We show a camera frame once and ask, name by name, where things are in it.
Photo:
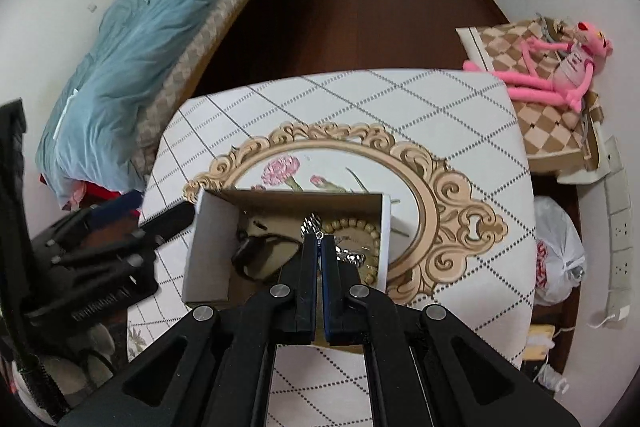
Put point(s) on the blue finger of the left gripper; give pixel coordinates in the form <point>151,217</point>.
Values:
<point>116,209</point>
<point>166,225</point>

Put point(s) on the bed with patterned mattress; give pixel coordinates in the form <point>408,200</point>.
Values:
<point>181,82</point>

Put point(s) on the clear plastic bottle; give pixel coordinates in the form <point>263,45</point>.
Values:
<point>552,380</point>

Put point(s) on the white plastic bag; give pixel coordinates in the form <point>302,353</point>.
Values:
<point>561,257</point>

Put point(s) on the light blue duvet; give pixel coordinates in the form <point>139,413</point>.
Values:
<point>91,131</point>

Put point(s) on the pink panther plush toy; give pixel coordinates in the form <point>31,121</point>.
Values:
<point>543,60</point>

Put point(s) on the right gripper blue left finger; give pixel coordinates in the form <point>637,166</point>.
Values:
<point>306,289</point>

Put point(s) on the yellow tissue box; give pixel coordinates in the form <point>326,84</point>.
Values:
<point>539,342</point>

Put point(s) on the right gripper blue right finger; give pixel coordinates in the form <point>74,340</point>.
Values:
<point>332,293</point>

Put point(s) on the brown checkered cushion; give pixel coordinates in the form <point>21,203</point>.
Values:
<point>556,139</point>

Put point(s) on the white phone charger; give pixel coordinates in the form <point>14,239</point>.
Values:
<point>619,315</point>

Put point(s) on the white diamond pattern tablecloth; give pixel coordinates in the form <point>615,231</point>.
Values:
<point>443,146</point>

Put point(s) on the black smart band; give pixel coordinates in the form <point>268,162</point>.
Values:
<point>262,252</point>

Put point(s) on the open cardboard box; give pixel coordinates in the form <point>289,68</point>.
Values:
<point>221,215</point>

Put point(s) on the red bed sheet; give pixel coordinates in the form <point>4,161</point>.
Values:
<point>72,194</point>

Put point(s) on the white power strip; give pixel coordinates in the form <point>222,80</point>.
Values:
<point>620,230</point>

